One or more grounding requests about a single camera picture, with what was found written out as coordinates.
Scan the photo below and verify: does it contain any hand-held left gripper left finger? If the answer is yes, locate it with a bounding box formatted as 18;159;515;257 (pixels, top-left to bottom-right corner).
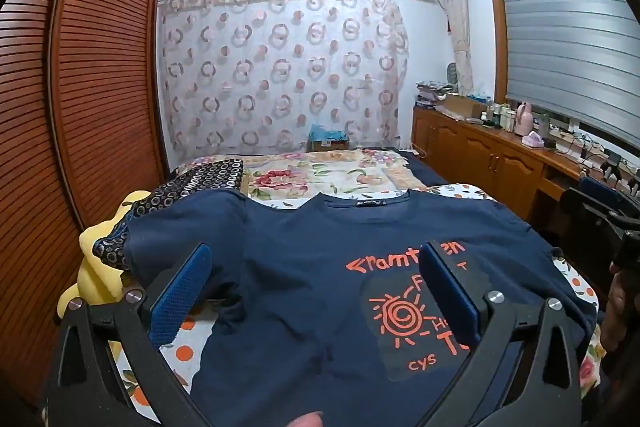
42;242;213;427

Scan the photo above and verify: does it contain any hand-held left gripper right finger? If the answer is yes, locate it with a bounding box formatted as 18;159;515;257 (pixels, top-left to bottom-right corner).
417;241;586;427

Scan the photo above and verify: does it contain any navy printed t-shirt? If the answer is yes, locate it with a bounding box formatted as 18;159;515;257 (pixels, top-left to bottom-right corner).
122;188;598;427

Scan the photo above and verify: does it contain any person's right hand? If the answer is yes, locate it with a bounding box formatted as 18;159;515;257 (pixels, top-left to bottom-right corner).
602;269;640;353

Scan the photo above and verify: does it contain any person's left hand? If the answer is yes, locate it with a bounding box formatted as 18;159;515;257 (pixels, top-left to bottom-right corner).
287;412;326;427

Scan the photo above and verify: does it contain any dark blue chair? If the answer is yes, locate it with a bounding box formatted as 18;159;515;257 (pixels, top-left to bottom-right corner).
560;177;621;258

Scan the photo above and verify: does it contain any orange fruit print bed sheet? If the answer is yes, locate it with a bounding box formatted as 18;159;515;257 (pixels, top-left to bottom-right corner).
107;182;608;413

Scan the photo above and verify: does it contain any yellow plush toy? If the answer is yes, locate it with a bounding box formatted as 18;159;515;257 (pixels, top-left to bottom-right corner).
57;191;153;318

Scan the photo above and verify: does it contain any navy blanket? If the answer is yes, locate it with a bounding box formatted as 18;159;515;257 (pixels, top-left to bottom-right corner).
400;149;451;188

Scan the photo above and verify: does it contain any wooden cabinet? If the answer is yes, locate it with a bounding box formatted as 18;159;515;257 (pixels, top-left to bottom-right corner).
412;104;640;220

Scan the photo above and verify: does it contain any floral blanket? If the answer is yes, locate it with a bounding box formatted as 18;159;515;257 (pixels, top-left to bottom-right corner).
172;148;416;210

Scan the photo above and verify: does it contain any group of small bottles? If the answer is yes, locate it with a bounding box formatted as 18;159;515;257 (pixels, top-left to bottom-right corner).
480;102;518;130

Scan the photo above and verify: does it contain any open cardboard box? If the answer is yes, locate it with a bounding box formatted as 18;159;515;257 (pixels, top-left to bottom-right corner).
442;94;488;120

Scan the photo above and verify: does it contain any cardboard box with blue bags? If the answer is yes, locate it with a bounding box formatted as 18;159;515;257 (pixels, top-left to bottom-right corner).
306;123;351;152

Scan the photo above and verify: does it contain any grey window blind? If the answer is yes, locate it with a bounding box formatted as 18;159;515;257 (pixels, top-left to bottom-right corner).
492;0;640;140

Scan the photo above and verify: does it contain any wooden louvered wardrobe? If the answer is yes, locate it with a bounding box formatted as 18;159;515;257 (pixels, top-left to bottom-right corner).
0;0;168;408

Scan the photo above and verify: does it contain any sheer circle-patterned curtain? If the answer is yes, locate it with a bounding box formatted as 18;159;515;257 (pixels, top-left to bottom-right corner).
157;0;408;160

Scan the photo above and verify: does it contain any beige tied curtain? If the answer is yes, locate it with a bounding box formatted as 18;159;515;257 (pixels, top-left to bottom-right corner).
434;0;476;95

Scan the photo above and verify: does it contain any dark ring-patterned cloth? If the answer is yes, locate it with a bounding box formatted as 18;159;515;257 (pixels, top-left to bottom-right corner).
92;158;246;273

